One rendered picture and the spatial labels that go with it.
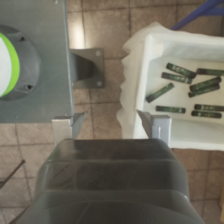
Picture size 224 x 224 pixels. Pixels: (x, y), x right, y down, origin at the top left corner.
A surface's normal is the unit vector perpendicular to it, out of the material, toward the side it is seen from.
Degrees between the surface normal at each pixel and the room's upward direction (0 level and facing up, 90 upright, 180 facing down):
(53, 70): 0
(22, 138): 0
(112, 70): 0
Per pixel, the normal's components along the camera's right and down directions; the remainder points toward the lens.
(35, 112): -0.01, 0.25
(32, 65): 0.91, 0.14
